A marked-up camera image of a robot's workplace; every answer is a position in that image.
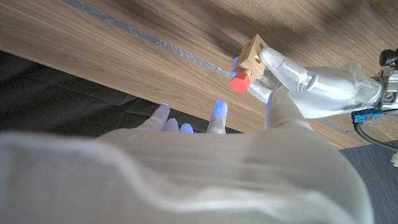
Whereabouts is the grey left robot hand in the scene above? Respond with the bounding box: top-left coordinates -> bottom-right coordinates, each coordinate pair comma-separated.
231,47 -> 398,119

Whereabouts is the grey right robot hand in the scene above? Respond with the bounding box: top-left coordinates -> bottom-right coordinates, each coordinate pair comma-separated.
0,86 -> 376,224

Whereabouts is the wooden block with holes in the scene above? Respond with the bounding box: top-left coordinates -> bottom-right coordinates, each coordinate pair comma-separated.
233,34 -> 269,82

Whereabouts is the red screw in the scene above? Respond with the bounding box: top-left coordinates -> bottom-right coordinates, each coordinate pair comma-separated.
229,68 -> 252,95

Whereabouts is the black backdrop curtain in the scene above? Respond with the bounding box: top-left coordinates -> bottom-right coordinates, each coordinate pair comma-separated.
0,51 -> 243,138

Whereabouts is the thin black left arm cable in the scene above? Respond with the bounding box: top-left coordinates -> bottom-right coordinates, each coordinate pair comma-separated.
351,108 -> 398,152

